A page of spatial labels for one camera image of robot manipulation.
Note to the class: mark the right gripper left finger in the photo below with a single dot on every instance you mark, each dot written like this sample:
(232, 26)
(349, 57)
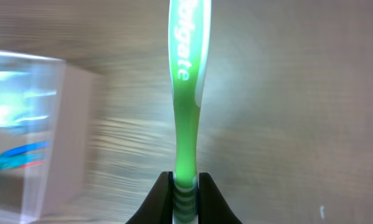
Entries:
(157, 208)

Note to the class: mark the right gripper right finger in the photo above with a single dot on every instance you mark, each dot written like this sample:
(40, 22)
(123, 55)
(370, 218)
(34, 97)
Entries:
(212, 207)

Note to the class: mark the blue disposable razor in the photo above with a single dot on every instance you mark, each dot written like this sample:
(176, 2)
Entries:
(25, 148)

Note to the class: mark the teal toothpaste tube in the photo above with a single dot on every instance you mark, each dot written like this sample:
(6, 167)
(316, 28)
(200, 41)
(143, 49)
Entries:
(21, 160)

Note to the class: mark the clear pump bottle dark liquid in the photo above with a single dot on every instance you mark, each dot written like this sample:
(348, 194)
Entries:
(28, 89)

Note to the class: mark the green toothbrush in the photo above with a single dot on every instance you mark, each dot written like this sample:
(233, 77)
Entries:
(189, 25)

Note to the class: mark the white cardboard box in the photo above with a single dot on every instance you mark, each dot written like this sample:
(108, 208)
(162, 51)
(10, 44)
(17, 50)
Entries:
(28, 193)

